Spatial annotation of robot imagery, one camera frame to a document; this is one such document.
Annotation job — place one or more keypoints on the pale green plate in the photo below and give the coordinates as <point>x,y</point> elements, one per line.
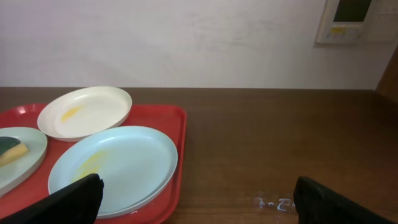
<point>16,172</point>

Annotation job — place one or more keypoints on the yellow green sponge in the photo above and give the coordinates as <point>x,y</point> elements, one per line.
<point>12,149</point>

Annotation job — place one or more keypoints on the cream white plate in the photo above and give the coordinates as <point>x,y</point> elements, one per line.
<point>81,113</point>

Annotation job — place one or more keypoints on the red plastic tray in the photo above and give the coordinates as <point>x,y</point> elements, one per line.
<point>169,119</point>

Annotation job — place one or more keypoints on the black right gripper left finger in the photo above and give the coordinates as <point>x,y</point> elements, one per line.
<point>77,203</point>

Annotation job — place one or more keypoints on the light blue plate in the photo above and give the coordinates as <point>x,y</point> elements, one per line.
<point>135,163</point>

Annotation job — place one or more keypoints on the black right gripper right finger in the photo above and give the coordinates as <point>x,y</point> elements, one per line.
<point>317,204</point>

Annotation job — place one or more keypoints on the white wall panel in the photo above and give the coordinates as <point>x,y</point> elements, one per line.
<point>355,21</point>

